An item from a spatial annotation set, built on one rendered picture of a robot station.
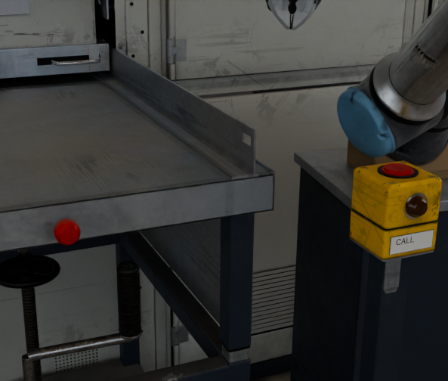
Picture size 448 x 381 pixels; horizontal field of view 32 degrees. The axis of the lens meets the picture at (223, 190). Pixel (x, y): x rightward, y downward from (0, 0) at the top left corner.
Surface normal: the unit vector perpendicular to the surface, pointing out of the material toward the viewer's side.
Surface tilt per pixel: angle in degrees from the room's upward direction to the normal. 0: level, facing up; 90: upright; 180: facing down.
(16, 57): 90
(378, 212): 90
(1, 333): 90
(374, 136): 111
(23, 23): 90
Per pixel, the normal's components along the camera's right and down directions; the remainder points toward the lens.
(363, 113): -0.82, 0.48
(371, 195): -0.92, 0.13
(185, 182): 0.01, -0.94
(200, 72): 0.40, 0.32
